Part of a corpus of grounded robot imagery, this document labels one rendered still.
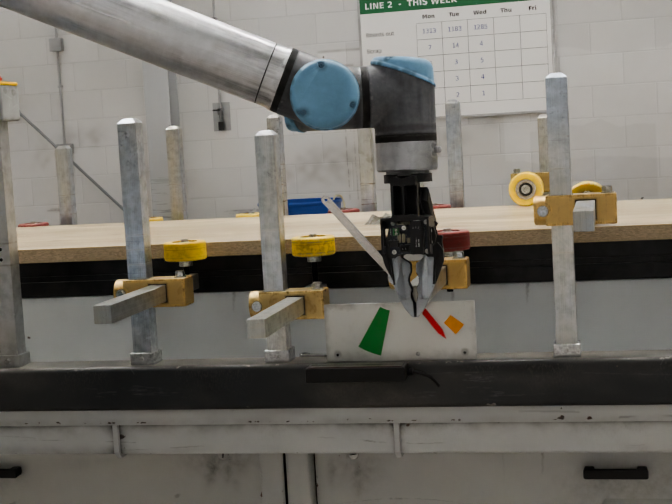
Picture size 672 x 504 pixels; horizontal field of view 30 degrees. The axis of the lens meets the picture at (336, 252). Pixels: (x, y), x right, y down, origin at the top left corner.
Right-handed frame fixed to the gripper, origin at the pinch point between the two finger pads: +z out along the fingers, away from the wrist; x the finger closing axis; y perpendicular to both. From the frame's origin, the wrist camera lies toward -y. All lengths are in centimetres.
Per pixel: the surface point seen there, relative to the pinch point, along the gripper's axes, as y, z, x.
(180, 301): -25, 1, -46
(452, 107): -135, -36, -10
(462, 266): -25.8, -3.9, 4.0
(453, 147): -135, -26, -10
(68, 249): -45, -8, -76
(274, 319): -5.9, 1.9, -23.6
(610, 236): -46, -7, 28
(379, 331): -26.0, 6.8, -10.8
